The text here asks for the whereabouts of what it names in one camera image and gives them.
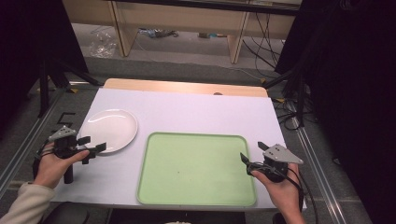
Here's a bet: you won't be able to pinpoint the black tripod stand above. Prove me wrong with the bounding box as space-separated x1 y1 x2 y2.
262 69 309 128
36 57 104 119

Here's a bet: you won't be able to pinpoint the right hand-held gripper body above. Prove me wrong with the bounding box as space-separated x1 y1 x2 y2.
246 143 304 184

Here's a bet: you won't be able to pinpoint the white table cover sheet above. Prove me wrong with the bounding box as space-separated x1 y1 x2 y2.
50 87 307 210

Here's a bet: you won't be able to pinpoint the light wooden desk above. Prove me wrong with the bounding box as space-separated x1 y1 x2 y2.
61 0 303 65

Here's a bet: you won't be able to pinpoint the person's left hand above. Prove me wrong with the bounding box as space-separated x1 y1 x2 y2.
32 148 92 189

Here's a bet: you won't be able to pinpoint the black stool seat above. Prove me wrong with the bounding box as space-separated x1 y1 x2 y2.
41 201 92 224

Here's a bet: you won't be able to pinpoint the clear plastic bag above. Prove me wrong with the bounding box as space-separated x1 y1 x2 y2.
88 28 119 60

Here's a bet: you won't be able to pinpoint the aluminium floor rail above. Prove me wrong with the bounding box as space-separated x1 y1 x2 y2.
284 101 348 224
0 81 92 200

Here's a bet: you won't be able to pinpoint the black hanging cables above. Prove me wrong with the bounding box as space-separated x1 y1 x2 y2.
242 11 285 78

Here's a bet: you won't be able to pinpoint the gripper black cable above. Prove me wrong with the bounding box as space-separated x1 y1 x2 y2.
32 139 57 180
248 161 319 224

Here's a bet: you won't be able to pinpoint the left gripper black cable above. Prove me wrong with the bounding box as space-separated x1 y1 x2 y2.
32 139 57 180

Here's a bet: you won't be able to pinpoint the white plate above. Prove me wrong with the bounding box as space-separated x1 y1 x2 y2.
78 108 139 154

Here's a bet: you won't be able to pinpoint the blue crumpled wrapper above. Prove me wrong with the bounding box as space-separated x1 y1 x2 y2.
137 27 180 39

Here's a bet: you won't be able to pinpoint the person's right hand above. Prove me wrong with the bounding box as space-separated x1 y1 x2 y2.
249 163 305 217

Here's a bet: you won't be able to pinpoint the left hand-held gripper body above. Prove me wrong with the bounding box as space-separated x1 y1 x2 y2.
48 125 91 185

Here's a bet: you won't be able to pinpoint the black curtain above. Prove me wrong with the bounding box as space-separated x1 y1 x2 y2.
274 0 396 224
0 0 90 138

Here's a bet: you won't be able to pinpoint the green tray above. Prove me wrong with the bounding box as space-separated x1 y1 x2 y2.
135 131 258 208

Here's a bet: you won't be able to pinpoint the black floor cables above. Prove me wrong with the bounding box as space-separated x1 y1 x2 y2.
274 97 316 132

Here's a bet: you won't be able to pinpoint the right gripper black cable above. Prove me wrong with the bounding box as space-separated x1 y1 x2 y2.
248 161 319 224

